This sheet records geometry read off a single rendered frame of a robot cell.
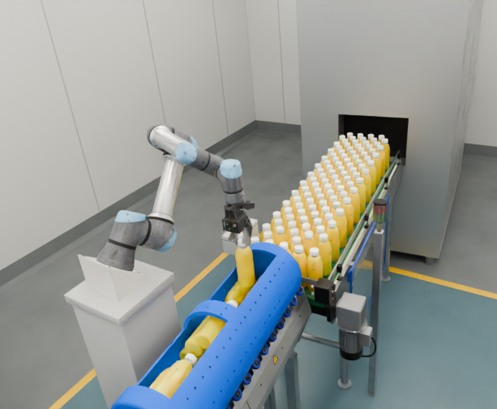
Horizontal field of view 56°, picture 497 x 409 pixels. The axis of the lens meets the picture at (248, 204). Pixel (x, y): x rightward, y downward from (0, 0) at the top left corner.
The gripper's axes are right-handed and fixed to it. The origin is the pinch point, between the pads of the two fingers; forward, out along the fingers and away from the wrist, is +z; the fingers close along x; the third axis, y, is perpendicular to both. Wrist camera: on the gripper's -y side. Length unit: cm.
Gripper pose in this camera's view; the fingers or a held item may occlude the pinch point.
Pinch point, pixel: (242, 242)
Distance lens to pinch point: 186.9
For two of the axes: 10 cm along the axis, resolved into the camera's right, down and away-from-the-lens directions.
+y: -4.5, 4.6, -7.7
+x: 8.9, 1.4, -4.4
